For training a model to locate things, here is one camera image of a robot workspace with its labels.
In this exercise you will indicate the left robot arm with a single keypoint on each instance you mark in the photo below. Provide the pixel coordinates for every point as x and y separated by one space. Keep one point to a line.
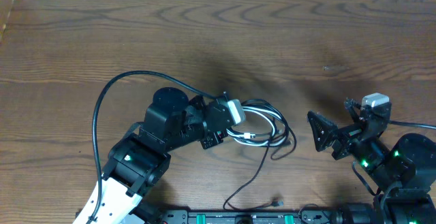
141 157

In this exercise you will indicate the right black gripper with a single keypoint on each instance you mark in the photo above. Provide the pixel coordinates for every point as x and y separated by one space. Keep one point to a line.
330 129

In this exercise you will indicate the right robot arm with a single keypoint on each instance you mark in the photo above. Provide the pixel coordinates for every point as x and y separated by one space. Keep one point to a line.
403 174

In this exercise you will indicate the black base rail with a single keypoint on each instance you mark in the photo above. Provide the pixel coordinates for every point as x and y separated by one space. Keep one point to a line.
304 216

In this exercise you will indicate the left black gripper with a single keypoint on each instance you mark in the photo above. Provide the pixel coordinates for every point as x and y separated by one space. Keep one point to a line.
212 139

